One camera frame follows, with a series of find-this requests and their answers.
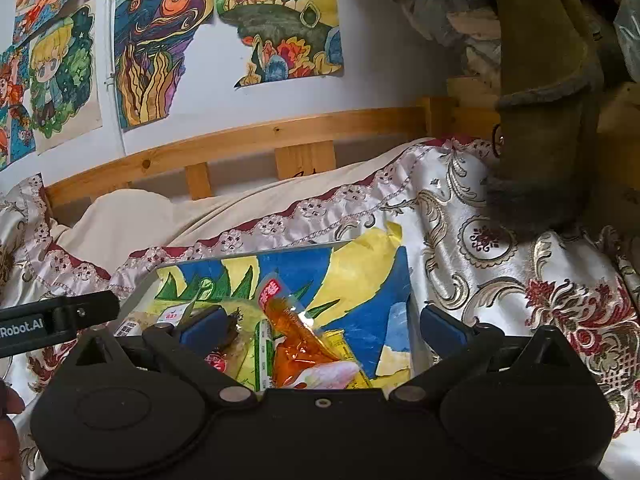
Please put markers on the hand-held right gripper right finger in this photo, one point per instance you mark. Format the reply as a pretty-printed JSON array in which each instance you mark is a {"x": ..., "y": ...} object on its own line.
[{"x": 445, "y": 330}]

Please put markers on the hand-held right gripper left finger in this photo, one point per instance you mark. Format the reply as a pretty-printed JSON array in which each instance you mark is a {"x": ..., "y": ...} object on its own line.
[{"x": 202, "y": 330}]

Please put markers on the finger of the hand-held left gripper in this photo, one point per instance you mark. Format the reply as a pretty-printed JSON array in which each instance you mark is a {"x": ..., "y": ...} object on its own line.
[{"x": 90, "y": 310}]

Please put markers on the white snack packet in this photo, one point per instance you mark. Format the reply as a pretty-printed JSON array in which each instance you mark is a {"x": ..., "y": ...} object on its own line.
[{"x": 160, "y": 317}]

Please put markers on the clear orange snack packet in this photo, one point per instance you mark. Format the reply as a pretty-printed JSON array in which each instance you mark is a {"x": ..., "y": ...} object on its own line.
[{"x": 295, "y": 345}]

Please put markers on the grey box with painted lining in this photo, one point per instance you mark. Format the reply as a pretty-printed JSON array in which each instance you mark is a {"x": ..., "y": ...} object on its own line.
[{"x": 360, "y": 280}]

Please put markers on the yellow snack packet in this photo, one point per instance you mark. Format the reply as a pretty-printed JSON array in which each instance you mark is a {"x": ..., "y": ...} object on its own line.
[{"x": 345, "y": 347}]

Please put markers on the person's left hand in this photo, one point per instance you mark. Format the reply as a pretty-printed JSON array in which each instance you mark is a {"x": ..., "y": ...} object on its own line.
[{"x": 7, "y": 435}]

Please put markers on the floral satin blanket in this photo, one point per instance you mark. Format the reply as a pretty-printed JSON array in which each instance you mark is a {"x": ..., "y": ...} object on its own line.
[{"x": 525, "y": 270}]

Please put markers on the cream pillow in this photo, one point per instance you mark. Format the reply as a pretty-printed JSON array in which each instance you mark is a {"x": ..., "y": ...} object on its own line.
[{"x": 200, "y": 220}]

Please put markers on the brown hanging trousers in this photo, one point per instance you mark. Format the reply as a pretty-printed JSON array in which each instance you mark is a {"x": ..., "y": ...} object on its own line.
[{"x": 540, "y": 85}]

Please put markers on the patterned hanging cloth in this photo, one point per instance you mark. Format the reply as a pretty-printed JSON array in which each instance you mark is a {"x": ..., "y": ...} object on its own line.
[{"x": 450, "y": 25}]

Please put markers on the clear plastic bag of clothes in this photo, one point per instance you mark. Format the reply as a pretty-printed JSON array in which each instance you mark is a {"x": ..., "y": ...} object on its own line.
[{"x": 629, "y": 35}]

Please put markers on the white wall pipe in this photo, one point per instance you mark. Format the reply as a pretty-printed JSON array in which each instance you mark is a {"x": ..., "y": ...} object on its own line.
[{"x": 114, "y": 85}]

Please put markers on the wooden bunk frame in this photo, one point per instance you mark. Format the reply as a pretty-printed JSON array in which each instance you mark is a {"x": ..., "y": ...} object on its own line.
[{"x": 470, "y": 105}]

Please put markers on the blonde figure wall drawing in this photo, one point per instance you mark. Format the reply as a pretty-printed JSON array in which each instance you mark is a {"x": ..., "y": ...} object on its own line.
[{"x": 60, "y": 75}]

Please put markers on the swirl seaweed wall drawing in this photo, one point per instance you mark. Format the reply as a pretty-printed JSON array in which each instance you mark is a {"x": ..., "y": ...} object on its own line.
[{"x": 160, "y": 45}]

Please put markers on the torn landscape wall drawing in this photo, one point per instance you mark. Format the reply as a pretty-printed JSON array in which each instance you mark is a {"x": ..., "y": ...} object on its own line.
[{"x": 280, "y": 10}]

